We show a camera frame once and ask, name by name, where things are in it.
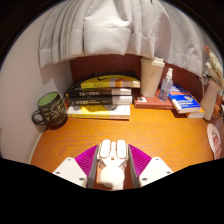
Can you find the white computer mouse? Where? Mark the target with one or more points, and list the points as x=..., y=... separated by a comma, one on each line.
x=112, y=160

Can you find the white curtain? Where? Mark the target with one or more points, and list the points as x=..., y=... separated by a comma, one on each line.
x=110, y=26

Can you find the orange paperback book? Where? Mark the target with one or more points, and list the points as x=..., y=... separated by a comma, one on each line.
x=196, y=115

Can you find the yellow and black book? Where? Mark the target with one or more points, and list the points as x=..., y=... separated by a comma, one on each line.
x=106, y=81

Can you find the clear sanitizer spray bottle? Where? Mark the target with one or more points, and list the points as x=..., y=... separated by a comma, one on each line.
x=165, y=88

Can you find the pink and red mouse pad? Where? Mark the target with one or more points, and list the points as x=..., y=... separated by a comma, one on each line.
x=215, y=141

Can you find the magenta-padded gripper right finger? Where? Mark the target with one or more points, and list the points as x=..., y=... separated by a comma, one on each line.
x=141, y=163

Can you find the red hardcover book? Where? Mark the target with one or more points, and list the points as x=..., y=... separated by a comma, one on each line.
x=150, y=102

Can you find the blue paperback book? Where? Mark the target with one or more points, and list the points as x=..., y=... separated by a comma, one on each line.
x=185, y=100

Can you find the dark mug with green inside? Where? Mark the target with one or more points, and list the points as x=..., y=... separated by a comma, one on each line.
x=51, y=109

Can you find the white and yellow book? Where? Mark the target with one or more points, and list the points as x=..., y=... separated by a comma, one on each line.
x=100, y=111

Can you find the white ceramic vase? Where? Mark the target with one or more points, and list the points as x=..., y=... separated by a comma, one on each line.
x=210, y=100

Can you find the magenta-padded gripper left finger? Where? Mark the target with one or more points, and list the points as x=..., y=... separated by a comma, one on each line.
x=83, y=163

